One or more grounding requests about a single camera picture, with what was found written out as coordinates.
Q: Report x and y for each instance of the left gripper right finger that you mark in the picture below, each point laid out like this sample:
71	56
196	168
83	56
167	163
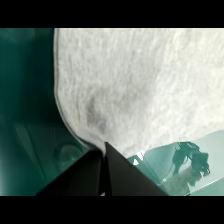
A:
128	176

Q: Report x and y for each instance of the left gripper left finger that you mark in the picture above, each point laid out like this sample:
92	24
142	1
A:
80	176

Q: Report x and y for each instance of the light grey garment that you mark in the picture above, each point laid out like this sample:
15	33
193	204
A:
133	83

